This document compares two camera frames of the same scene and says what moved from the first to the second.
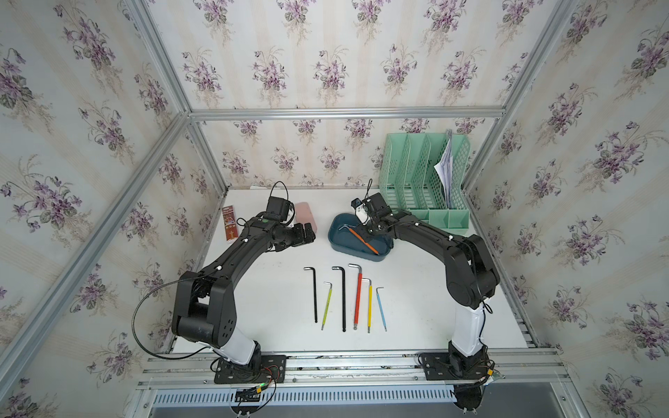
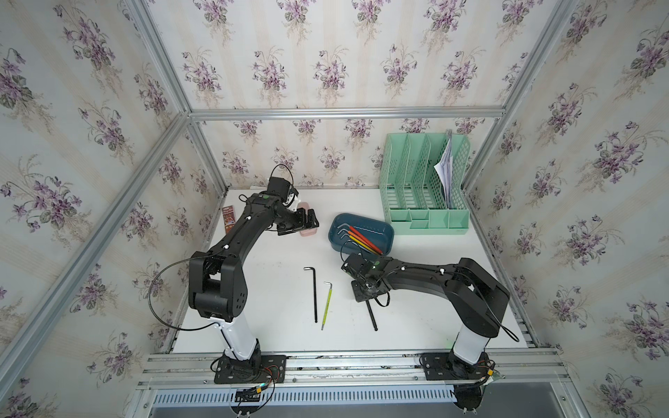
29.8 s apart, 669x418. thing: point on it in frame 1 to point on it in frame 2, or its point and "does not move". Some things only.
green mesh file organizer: [410, 182] does not move
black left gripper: [299, 238] to [300, 222]
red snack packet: [231, 230] does not move
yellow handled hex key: [369, 303] to [361, 244]
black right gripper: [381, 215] to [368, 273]
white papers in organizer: [444, 168] does not move
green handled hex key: [327, 306] does not move
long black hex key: [344, 325] to [371, 315]
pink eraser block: [304, 215] does not move
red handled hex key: [358, 293] to [362, 238]
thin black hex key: [314, 290] does not move
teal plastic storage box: [345, 241] does not move
